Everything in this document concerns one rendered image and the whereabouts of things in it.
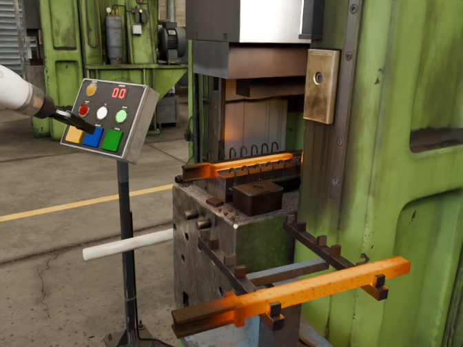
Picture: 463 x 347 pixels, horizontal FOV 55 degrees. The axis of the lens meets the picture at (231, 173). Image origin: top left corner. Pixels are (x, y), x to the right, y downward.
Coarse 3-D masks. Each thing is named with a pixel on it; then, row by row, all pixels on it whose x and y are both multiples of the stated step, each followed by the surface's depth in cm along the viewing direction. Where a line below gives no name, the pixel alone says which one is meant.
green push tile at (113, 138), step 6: (108, 132) 160; (114, 132) 158; (120, 132) 157; (108, 138) 159; (114, 138) 158; (120, 138) 157; (108, 144) 158; (114, 144) 157; (108, 150) 159; (114, 150) 156
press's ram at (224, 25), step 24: (192, 0) 128; (216, 0) 117; (240, 0) 108; (264, 0) 111; (288, 0) 115; (192, 24) 130; (216, 24) 119; (240, 24) 110; (264, 24) 113; (288, 24) 117
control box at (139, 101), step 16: (96, 80) 172; (80, 96) 173; (96, 96) 169; (128, 96) 161; (144, 96) 158; (96, 112) 166; (112, 112) 163; (128, 112) 159; (144, 112) 160; (112, 128) 161; (128, 128) 157; (144, 128) 161; (64, 144) 170; (80, 144) 166; (128, 144) 156; (128, 160) 158
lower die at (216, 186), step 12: (252, 156) 153; (228, 168) 133; (240, 168) 134; (252, 168) 136; (264, 168) 136; (276, 168) 137; (288, 168) 138; (300, 168) 141; (204, 180) 138; (216, 180) 131; (228, 180) 127; (240, 180) 129; (252, 180) 132; (216, 192) 132
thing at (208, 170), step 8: (240, 160) 138; (248, 160) 138; (256, 160) 139; (264, 160) 140; (272, 160) 142; (184, 168) 126; (192, 168) 127; (200, 168) 129; (208, 168) 131; (216, 168) 131; (224, 168) 133; (184, 176) 127; (192, 176) 128; (200, 176) 130; (208, 176) 131
